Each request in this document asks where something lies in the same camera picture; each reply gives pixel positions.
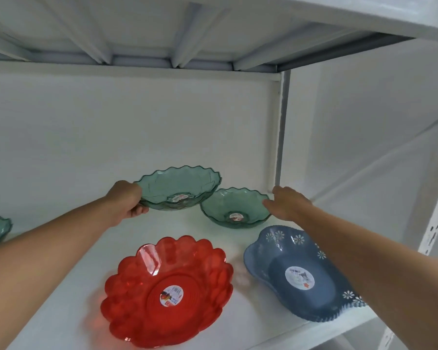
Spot person's right hand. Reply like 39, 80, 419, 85
263, 186, 312, 222

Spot person's left hand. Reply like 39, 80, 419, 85
104, 180, 149, 228

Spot small green scalloped plastic bowl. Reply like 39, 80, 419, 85
200, 187, 274, 228

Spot large green scalloped plastic bowl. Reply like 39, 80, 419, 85
134, 166, 222, 212

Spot person's left forearm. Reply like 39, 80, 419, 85
0, 195, 114, 350

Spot person's right forearm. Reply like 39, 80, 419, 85
288, 205, 438, 350

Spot white shelving unit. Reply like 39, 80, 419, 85
0, 0, 438, 350

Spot blue flower-print plastic dish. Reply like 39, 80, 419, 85
243, 225, 367, 322

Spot red scalloped plastic bowl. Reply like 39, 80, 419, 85
100, 235, 234, 349

